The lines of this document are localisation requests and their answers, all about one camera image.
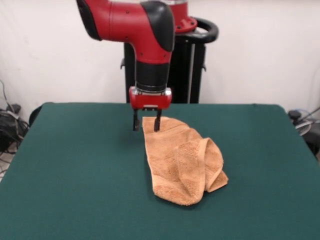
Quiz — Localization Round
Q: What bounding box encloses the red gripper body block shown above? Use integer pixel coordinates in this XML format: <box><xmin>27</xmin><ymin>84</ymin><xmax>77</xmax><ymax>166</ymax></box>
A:
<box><xmin>128</xmin><ymin>86</ymin><xmax>173</xmax><ymax>111</ymax></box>

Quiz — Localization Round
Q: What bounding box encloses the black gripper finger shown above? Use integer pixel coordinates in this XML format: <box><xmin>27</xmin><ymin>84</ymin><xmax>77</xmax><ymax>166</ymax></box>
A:
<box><xmin>131</xmin><ymin>109</ymin><xmax>140</xmax><ymax>132</ymax></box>
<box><xmin>153</xmin><ymin>110</ymin><xmax>163</xmax><ymax>133</ymax></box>

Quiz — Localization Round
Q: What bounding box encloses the tan terry towel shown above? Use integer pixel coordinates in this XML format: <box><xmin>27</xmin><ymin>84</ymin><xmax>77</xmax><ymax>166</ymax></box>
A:
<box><xmin>141</xmin><ymin>115</ymin><xmax>229</xmax><ymax>207</ymax></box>

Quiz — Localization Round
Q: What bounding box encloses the dark green table cloth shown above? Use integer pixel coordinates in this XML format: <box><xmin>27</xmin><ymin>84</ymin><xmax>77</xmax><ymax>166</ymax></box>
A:
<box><xmin>0</xmin><ymin>101</ymin><xmax>320</xmax><ymax>240</ymax></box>

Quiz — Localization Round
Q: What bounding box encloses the black power adapter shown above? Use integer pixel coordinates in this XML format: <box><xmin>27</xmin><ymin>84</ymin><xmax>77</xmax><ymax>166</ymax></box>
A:
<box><xmin>6</xmin><ymin>103</ymin><xmax>22</xmax><ymax>113</ymax></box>

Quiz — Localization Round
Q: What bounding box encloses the black power plug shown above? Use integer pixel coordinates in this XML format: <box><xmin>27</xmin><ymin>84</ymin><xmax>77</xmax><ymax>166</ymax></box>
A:
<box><xmin>287</xmin><ymin>109</ymin><xmax>303</xmax><ymax>120</ymax></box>

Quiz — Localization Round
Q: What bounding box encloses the grey round device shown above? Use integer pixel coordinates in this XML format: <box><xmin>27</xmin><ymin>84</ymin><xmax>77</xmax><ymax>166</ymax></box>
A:
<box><xmin>294</xmin><ymin>119</ymin><xmax>313</xmax><ymax>136</ymax></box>

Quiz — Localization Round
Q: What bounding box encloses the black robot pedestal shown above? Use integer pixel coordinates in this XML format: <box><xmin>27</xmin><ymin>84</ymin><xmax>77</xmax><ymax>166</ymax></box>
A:
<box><xmin>119</xmin><ymin>16</ymin><xmax>220</xmax><ymax>105</ymax></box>

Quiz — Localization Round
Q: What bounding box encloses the black cable tangle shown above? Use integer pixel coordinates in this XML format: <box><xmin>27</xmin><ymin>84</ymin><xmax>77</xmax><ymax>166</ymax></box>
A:
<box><xmin>0</xmin><ymin>79</ymin><xmax>31</xmax><ymax>176</ymax></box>

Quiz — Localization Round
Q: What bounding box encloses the blue cable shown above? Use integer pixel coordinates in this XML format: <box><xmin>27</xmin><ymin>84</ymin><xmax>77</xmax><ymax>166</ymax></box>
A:
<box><xmin>292</xmin><ymin>107</ymin><xmax>315</xmax><ymax>118</ymax></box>

